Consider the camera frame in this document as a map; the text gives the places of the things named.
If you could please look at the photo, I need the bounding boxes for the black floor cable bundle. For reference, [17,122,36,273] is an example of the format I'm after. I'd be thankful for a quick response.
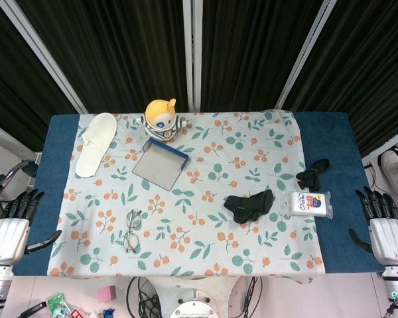
[125,276,164,318]
[237,276,264,318]

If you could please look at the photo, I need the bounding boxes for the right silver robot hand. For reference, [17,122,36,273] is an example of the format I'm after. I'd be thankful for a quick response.
[347,186,398,266]

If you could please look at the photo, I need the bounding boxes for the pink foam block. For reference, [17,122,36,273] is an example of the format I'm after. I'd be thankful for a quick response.
[96,285,117,303]

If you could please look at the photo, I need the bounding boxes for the floral orange berry tablecloth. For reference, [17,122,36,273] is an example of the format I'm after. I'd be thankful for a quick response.
[45,110,327,286]

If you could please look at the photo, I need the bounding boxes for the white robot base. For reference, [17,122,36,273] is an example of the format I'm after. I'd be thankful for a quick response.
[145,276,240,318]

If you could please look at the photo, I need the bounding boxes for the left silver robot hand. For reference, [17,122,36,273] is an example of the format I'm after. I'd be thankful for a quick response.
[0,187,63,266]

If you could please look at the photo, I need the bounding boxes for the white tissue pack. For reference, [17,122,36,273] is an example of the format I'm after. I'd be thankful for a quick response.
[286,189,334,220]

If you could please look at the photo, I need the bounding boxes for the white disposable slipper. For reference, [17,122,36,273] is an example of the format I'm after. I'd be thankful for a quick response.
[74,112,118,178]

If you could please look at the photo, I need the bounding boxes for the black marker pen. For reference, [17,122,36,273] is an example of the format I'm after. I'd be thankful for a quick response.
[19,300,48,317]

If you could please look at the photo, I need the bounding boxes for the yellow plush toy striped shirt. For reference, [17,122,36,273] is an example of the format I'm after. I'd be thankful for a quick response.
[134,97,188,144]

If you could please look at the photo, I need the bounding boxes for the blue table cover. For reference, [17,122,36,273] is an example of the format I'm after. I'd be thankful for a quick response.
[12,111,394,277]

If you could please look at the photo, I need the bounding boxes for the white sneaker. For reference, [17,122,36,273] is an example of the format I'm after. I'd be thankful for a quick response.
[380,150,398,195]

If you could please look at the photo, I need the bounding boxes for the black pleated curtain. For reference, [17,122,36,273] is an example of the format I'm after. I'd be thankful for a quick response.
[200,0,326,113]
[0,0,79,150]
[284,0,398,157]
[15,0,190,114]

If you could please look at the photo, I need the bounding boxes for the white partition frame post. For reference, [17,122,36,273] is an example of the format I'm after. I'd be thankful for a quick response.
[0,0,88,115]
[182,0,204,113]
[360,131,398,166]
[274,0,338,111]
[0,118,38,160]

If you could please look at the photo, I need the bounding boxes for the black fabric strap garment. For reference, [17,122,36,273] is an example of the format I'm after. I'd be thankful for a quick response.
[223,189,276,225]

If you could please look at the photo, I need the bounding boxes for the thin-framed eyeglasses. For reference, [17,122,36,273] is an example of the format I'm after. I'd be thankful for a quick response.
[123,209,144,254]

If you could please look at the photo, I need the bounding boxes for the green snack packet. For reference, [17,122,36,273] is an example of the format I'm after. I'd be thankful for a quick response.
[46,292,69,318]

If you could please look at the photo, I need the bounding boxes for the black tied sock bundle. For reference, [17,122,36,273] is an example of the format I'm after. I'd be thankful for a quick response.
[295,158,331,191]

